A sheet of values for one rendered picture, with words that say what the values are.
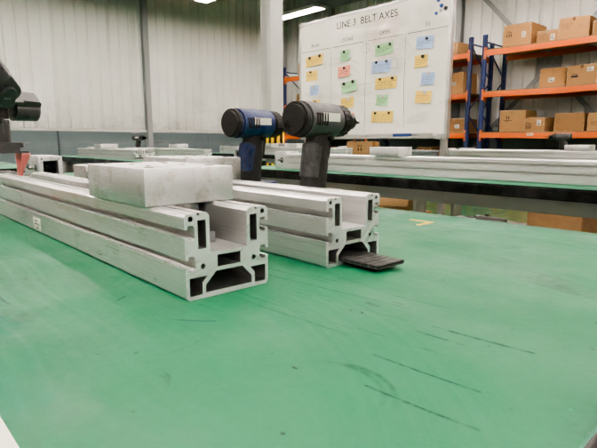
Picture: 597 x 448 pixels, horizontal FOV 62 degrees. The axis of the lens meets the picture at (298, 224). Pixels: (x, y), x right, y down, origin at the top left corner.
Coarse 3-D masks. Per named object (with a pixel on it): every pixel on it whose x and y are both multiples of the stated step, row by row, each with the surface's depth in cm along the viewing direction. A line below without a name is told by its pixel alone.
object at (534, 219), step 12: (348, 144) 549; (360, 144) 537; (372, 144) 534; (384, 204) 474; (396, 204) 470; (408, 204) 470; (528, 216) 386; (540, 216) 378; (552, 216) 372; (564, 216) 365; (564, 228) 365; (576, 228) 359; (588, 228) 364
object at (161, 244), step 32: (0, 192) 102; (32, 192) 88; (64, 192) 72; (32, 224) 87; (64, 224) 73; (96, 224) 64; (128, 224) 56; (160, 224) 53; (192, 224) 47; (224, 224) 55; (256, 224) 52; (96, 256) 65; (128, 256) 57; (160, 256) 53; (192, 256) 48; (224, 256) 54; (256, 256) 53; (192, 288) 50; (224, 288) 51
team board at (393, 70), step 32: (416, 0) 351; (448, 0) 334; (320, 32) 421; (352, 32) 396; (384, 32) 374; (416, 32) 354; (448, 32) 336; (320, 64) 425; (352, 64) 400; (384, 64) 377; (416, 64) 356; (448, 64) 338; (320, 96) 429; (352, 96) 403; (384, 96) 380; (416, 96) 360; (448, 96) 341; (384, 128) 384; (416, 128) 363; (448, 128) 346
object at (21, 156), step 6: (0, 150) 118; (6, 150) 119; (12, 150) 120; (18, 150) 121; (24, 150) 123; (18, 156) 124; (24, 156) 122; (18, 162) 125; (24, 162) 123; (18, 168) 125; (24, 168) 123; (18, 174) 125
